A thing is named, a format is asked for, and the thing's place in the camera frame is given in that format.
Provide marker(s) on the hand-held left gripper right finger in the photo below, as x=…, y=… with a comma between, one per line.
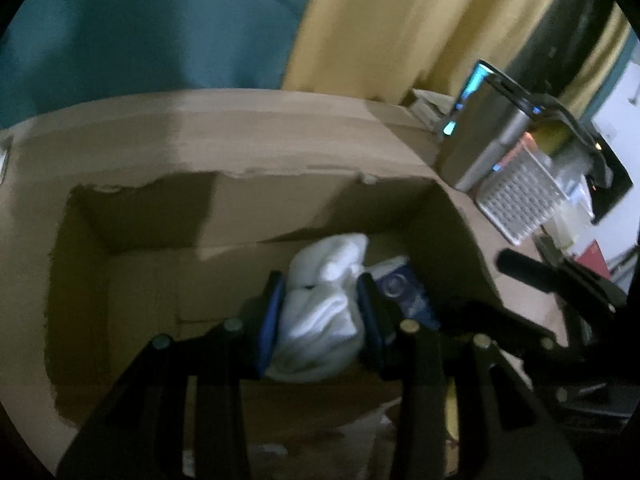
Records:
x=368, y=320

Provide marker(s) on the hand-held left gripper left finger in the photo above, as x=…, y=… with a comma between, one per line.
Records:
x=270, y=322

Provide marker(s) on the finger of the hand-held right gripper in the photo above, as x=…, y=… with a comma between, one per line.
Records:
x=505, y=327
x=540, y=272

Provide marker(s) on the white sock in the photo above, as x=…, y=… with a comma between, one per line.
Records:
x=320, y=320

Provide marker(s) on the cardboard box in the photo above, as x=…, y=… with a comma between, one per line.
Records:
x=300, y=130

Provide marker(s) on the blue printed packet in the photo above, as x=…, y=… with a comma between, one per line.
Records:
x=400, y=290

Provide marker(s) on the red booklet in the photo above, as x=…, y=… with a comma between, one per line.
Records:
x=592, y=257

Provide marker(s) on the white perforated basket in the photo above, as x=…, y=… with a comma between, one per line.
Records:
x=520, y=195

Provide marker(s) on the clear plastic bag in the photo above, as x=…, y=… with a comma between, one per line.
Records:
x=575, y=185

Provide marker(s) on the silver metal appliance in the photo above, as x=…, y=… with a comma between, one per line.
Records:
x=480, y=120

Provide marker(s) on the small white box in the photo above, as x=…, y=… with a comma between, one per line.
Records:
x=432, y=107

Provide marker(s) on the yellow curtain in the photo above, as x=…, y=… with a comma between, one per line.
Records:
x=400, y=25

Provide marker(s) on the teal curtain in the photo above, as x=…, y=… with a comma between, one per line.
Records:
x=150, y=25

